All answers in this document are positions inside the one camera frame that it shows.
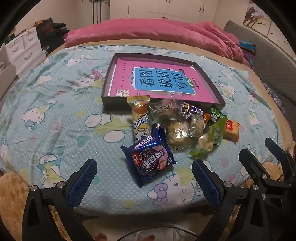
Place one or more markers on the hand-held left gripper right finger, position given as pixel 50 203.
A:
pixel 205 183

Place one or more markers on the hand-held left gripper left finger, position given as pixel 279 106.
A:
pixel 82 183

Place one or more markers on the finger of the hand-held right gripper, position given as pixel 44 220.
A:
pixel 251 164
pixel 277 153

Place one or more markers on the orange rice cracker packet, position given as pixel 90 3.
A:
pixel 232 131

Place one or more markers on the light green snack packet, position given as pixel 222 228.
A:
pixel 215 136

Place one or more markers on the clear packet flaky pastry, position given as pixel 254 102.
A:
pixel 178 134

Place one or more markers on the green and black packet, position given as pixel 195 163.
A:
pixel 215 115

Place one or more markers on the blue cookie packet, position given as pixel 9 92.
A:
pixel 148 157

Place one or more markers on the clear packet red-topped pastry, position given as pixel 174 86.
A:
pixel 164 110

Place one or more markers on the dark shallow cardboard box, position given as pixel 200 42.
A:
pixel 111 103

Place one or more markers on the yellow candy packet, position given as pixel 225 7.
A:
pixel 138 115

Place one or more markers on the purple patterned cloth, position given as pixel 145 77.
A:
pixel 275 97

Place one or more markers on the small clear pastry packet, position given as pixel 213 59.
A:
pixel 197 125

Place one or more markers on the cat print bed sheet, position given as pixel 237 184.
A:
pixel 57 115

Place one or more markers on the small chocolate bar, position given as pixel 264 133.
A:
pixel 193 109

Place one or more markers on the grey padded headboard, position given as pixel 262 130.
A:
pixel 266 58

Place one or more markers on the colourful striped pillow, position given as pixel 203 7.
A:
pixel 248 49

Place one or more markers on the pink book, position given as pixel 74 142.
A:
pixel 124 78

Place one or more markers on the white drawer chest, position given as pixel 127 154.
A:
pixel 25 51

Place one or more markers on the pile of dark bags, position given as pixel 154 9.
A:
pixel 50 32

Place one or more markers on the pink quilt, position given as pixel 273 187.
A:
pixel 138 32

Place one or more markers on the white wardrobe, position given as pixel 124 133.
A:
pixel 161 9

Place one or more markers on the tree wall painting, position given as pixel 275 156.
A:
pixel 254 18

